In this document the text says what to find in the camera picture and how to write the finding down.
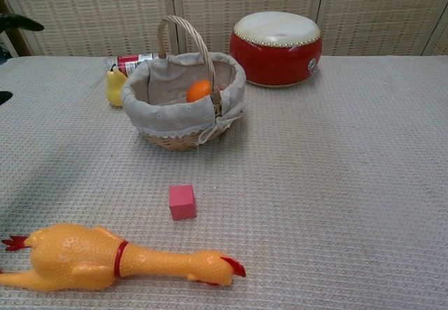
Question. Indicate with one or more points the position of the red drum with white skin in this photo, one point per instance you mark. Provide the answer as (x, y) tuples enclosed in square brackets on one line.
[(276, 58)]

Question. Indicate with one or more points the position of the grey fabric basket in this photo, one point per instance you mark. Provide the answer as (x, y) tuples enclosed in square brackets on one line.
[(168, 115)]

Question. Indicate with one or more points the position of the beige woven table cloth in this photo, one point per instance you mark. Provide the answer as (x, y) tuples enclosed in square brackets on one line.
[(315, 184)]

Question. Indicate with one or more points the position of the yellow pear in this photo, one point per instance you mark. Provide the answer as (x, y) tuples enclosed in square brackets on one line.
[(115, 89)]

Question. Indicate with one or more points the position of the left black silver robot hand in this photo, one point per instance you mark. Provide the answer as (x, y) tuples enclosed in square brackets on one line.
[(21, 21)]

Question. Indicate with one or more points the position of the orange fruit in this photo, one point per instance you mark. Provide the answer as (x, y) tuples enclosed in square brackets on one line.
[(197, 91)]

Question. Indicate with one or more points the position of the yellow rubber chicken toy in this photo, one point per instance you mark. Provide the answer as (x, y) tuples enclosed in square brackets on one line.
[(80, 261)]

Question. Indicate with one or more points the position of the clear red-label plastic bottle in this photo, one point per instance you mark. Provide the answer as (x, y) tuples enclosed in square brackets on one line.
[(131, 62)]

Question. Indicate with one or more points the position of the pink cube block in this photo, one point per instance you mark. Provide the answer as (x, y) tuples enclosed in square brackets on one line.
[(182, 203)]

